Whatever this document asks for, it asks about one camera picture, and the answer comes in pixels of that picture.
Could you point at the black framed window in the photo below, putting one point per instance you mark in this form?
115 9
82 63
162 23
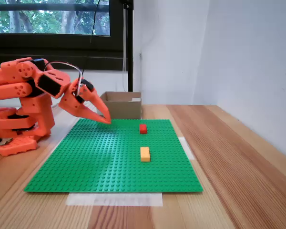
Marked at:
50 47

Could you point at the translucent masking tape strip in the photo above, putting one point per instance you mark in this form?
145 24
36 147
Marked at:
189 150
114 200

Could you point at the green lego baseplate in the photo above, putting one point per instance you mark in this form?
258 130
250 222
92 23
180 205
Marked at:
97 162

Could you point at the cardboard box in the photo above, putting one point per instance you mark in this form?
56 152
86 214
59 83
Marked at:
126 108

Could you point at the yellow lego block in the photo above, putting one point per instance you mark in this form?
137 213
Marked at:
145 155

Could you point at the red lego block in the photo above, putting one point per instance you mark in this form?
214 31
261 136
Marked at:
143 129

